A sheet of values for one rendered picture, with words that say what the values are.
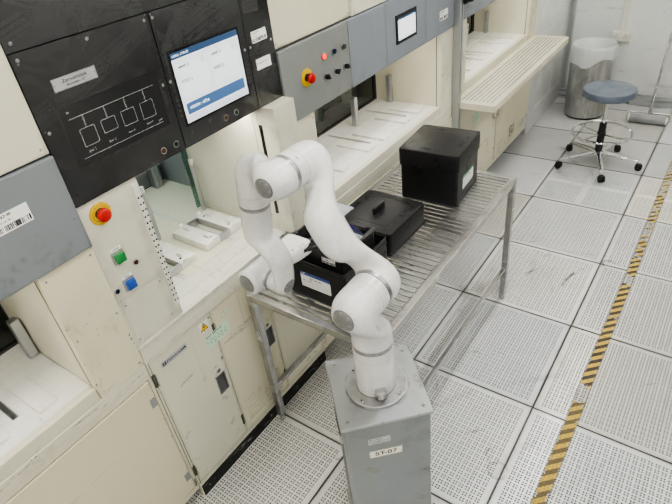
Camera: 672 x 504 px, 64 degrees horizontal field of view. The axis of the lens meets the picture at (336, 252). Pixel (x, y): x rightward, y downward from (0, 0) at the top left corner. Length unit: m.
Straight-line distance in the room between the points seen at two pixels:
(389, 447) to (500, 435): 0.91
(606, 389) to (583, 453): 0.38
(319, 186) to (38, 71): 0.72
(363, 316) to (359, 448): 0.49
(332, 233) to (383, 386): 0.52
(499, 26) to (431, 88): 1.51
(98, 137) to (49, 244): 0.31
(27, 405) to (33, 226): 0.62
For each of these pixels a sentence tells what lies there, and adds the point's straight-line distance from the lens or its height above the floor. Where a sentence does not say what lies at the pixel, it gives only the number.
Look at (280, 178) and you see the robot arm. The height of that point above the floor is 1.49.
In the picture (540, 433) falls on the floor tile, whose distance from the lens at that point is 2.60.
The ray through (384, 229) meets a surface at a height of 0.86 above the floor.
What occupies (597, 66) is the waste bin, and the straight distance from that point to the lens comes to 5.27.
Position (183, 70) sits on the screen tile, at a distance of 1.75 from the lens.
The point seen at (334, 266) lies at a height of 0.93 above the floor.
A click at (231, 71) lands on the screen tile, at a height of 1.56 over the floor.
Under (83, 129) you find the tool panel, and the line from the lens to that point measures 1.58.
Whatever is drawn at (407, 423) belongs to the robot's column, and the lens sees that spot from 1.68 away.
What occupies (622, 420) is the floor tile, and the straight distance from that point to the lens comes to 2.74.
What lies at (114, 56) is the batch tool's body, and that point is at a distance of 1.62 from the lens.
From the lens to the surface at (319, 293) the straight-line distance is 1.99.
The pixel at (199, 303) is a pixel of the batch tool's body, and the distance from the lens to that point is 1.99.
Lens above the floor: 2.07
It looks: 35 degrees down
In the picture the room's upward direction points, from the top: 7 degrees counter-clockwise
